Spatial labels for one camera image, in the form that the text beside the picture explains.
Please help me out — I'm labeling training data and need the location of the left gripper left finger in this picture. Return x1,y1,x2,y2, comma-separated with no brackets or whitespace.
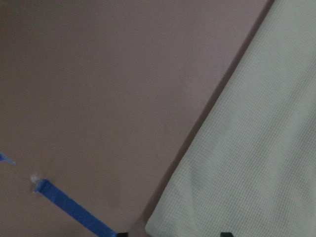
117,232,128,237

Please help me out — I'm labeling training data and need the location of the olive green long-sleeve shirt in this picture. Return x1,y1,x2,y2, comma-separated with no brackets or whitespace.
145,0,316,237

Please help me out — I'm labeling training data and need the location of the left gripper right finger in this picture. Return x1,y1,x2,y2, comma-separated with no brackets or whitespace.
220,232,233,237

